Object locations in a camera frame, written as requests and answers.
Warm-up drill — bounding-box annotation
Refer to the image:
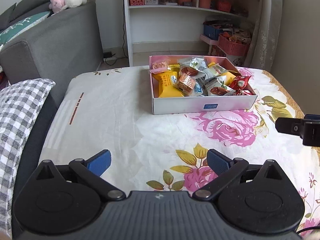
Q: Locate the red candy snack packet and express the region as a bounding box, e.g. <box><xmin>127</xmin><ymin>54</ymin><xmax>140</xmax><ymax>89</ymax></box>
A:
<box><xmin>229</xmin><ymin>76</ymin><xmax>251</xmax><ymax>90</ymax></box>

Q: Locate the orange wafer snack packet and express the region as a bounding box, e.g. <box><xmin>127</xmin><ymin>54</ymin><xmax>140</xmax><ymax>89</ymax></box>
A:
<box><xmin>175</xmin><ymin>73</ymin><xmax>196</xmax><ymax>96</ymax></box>

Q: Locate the pink nougat snack packet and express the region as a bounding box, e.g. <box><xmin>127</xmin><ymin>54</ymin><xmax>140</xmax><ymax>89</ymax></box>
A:
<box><xmin>150</xmin><ymin>61</ymin><xmax>170</xmax><ymax>74</ymax></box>

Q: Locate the floral white tablecloth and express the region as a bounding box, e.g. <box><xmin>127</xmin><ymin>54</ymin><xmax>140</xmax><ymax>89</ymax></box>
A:
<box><xmin>40</xmin><ymin>66</ymin><xmax>319</xmax><ymax>236</ymax></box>

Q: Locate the beige patterned curtain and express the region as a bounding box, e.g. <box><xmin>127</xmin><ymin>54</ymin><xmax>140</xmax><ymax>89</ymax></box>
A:
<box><xmin>244</xmin><ymin>0</ymin><xmax>283</xmax><ymax>72</ymax></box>

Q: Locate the orange snack packet rear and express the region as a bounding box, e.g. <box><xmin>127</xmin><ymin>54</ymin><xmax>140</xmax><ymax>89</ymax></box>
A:
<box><xmin>208</xmin><ymin>62</ymin><xmax>236</xmax><ymax>85</ymax></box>

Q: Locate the walnut snack packet lower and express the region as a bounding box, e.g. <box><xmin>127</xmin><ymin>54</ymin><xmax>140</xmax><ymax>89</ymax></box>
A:
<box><xmin>204</xmin><ymin>76</ymin><xmax>235</xmax><ymax>96</ymax></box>

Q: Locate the walnut snack packet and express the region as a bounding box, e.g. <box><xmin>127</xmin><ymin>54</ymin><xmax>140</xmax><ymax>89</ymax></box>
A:
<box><xmin>204</xmin><ymin>76</ymin><xmax>235</xmax><ymax>96</ymax></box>
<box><xmin>177</xmin><ymin>57</ymin><xmax>207</xmax><ymax>78</ymax></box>

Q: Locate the blue white snack packet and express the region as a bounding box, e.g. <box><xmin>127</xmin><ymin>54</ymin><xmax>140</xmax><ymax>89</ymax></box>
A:
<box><xmin>193</xmin><ymin>77</ymin><xmax>208</xmax><ymax>96</ymax></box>

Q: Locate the white pink snack box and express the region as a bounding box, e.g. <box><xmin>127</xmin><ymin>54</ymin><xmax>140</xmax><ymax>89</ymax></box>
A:
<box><xmin>149</xmin><ymin>55</ymin><xmax>258</xmax><ymax>115</ymax></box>

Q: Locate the checkered grey cushion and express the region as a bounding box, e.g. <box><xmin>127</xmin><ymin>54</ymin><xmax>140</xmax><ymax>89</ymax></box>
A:
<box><xmin>1</xmin><ymin>79</ymin><xmax>55</xmax><ymax>237</ymax></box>

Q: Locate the pink plastic basket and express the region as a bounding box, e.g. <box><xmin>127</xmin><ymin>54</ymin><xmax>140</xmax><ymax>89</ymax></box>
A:
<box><xmin>218</xmin><ymin>34</ymin><xmax>249</xmax><ymax>56</ymax></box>

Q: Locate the walnut snack packet upper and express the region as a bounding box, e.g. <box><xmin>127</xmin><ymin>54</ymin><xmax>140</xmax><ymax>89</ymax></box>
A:
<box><xmin>177</xmin><ymin>57</ymin><xmax>207</xmax><ymax>78</ymax></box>

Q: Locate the yellow cake snack packet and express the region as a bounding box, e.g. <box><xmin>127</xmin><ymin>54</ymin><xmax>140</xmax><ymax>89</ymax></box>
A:
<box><xmin>152</xmin><ymin>71</ymin><xmax>184</xmax><ymax>98</ymax></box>

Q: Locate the blue storage bin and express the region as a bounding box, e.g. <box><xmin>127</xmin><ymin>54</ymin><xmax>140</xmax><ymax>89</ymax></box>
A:
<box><xmin>203</xmin><ymin>20</ymin><xmax>225</xmax><ymax>41</ymax></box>

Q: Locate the grey sofa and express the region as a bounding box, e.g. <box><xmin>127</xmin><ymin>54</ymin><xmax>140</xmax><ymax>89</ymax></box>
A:
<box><xmin>0</xmin><ymin>0</ymin><xmax>104</xmax><ymax>111</ymax></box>

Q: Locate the teal pillow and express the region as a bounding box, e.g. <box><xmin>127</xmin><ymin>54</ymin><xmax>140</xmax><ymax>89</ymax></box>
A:
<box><xmin>0</xmin><ymin>11</ymin><xmax>50</xmax><ymax>46</ymax></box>

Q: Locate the white bookshelf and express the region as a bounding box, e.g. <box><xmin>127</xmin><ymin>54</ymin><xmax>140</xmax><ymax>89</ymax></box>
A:
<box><xmin>124</xmin><ymin>0</ymin><xmax>259</xmax><ymax>67</ymax></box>

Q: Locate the white plush toy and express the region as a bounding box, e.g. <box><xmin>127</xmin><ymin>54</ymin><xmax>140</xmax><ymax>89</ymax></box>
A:
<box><xmin>49</xmin><ymin>0</ymin><xmax>87</xmax><ymax>14</ymax></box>

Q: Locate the black cable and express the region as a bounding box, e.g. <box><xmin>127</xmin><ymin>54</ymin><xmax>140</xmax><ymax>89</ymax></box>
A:
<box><xmin>297</xmin><ymin>225</ymin><xmax>320</xmax><ymax>235</ymax></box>

